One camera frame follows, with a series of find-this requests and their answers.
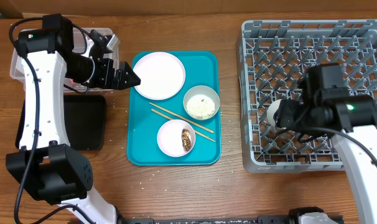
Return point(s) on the white paper cup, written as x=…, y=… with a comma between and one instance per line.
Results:
x=271, y=112

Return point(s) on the brown food scrap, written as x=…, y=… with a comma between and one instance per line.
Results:
x=186, y=142

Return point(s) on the small pink bowl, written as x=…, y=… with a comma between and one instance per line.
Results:
x=169, y=138

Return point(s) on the teal serving tray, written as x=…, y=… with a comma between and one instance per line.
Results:
x=174, y=117

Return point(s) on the leftover white rice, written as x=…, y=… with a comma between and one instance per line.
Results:
x=200, y=107

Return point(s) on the clear plastic waste bin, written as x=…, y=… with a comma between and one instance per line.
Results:
x=81, y=44

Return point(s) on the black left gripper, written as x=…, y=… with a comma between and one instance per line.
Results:
x=107, y=79

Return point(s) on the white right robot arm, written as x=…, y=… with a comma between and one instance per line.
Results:
x=326, y=108

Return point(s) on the large white pink-rimmed plate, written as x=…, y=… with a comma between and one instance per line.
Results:
x=162, y=75

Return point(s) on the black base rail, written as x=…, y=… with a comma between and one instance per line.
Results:
x=297, y=215

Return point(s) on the black food waste tray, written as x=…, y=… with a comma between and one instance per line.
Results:
x=86, y=121

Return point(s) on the upper wooden chopstick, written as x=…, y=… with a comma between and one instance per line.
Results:
x=181, y=117

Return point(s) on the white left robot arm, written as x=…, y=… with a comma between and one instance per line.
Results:
x=46, y=166

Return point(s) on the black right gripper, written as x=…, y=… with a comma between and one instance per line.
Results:
x=285, y=116

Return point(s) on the grey dishwasher rack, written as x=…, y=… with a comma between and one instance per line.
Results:
x=272, y=56

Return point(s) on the grey bowl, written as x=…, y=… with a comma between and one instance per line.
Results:
x=202, y=90

